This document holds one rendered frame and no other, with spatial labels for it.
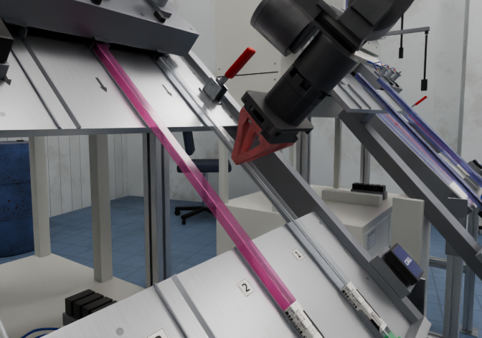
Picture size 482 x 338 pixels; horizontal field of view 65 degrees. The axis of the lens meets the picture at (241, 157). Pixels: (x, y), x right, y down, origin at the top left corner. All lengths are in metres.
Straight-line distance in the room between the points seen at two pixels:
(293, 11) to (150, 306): 0.33
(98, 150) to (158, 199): 0.18
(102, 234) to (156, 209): 0.16
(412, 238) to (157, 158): 0.54
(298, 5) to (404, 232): 0.54
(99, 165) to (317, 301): 0.59
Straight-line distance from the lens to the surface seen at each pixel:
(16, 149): 3.17
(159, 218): 0.82
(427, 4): 3.40
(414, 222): 0.84
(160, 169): 0.81
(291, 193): 0.59
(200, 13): 4.72
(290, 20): 0.45
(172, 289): 0.34
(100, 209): 0.90
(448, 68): 4.07
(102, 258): 0.93
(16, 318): 0.86
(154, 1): 0.65
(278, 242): 0.46
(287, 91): 0.46
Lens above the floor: 0.98
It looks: 5 degrees down
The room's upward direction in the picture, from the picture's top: straight up
